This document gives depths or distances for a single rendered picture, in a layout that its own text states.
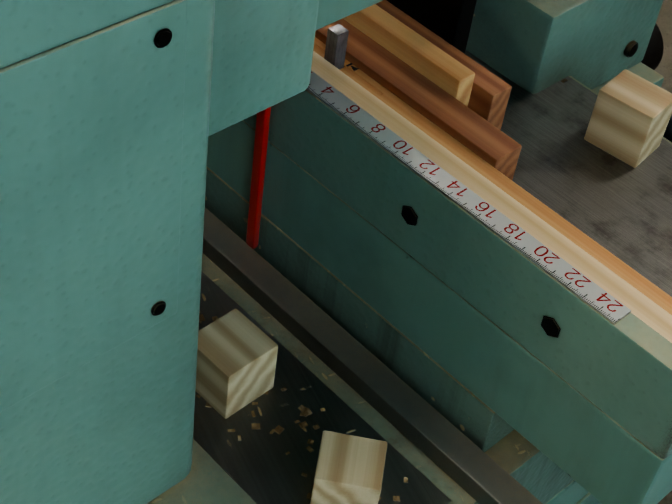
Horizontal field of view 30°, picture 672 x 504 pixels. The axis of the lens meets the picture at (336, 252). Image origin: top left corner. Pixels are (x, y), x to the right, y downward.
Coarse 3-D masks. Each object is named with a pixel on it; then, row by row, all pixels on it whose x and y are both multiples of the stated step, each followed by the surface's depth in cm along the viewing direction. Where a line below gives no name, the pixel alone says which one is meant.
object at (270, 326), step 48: (240, 288) 80; (288, 336) 77; (288, 384) 74; (336, 384) 75; (240, 432) 72; (288, 432) 72; (384, 432) 73; (192, 480) 69; (240, 480) 69; (288, 480) 70; (384, 480) 70; (432, 480) 71; (528, 480) 75
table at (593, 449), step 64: (640, 64) 90; (512, 128) 78; (576, 128) 79; (320, 192) 73; (576, 192) 74; (640, 192) 75; (320, 256) 76; (384, 256) 71; (640, 256) 71; (448, 320) 69; (512, 384) 67; (576, 448) 65; (640, 448) 62
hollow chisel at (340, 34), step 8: (328, 32) 72; (336, 32) 72; (344, 32) 72; (328, 40) 73; (336, 40) 72; (344, 40) 73; (328, 48) 73; (336, 48) 73; (344, 48) 73; (328, 56) 73; (336, 56) 73; (344, 56) 74; (336, 64) 73
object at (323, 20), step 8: (320, 0) 64; (328, 0) 65; (336, 0) 65; (344, 0) 66; (352, 0) 66; (360, 0) 67; (368, 0) 67; (376, 0) 68; (320, 8) 65; (328, 8) 65; (336, 8) 66; (344, 8) 66; (352, 8) 67; (360, 8) 67; (320, 16) 65; (328, 16) 66; (336, 16) 66; (344, 16) 67; (320, 24) 66; (328, 24) 66
